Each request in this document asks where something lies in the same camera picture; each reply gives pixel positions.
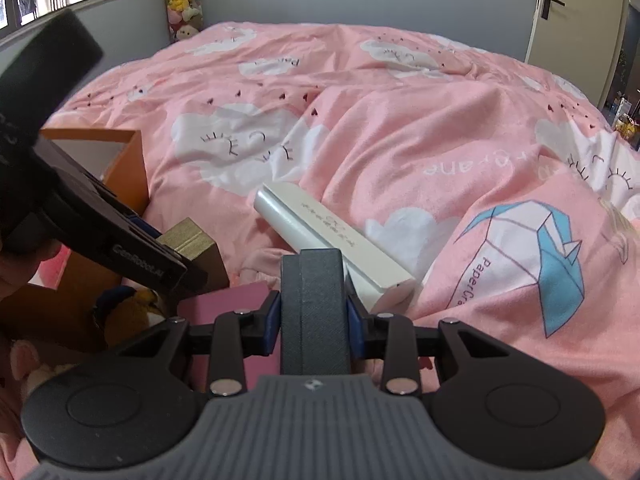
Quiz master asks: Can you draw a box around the pink card wallet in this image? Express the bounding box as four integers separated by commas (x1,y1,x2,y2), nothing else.
178,282,282,398

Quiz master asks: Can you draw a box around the white long glasses case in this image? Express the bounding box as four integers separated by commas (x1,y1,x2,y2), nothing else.
254,182,416,312

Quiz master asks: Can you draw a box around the small gold box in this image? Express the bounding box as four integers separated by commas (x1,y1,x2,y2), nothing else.
157,218,230,298

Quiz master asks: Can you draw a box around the dark grey case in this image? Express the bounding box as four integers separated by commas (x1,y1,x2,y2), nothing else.
281,248,352,376

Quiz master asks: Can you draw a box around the person left hand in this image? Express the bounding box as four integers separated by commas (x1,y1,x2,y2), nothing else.
0,240,62,299

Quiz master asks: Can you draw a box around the orange cardboard box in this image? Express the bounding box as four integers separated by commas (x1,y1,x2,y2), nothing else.
38,128,150,312

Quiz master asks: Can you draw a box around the brown plush bear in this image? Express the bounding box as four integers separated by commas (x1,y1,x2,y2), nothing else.
92,285,167,347

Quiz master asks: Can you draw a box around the white crochet bunny doll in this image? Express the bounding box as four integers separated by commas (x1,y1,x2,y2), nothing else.
9,340,75,401

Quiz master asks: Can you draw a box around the pink cloud duvet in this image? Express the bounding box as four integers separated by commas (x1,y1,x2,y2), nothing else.
0,22,640,480

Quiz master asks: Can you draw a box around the beige door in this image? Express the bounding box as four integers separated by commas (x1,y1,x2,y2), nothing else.
525,0,628,106

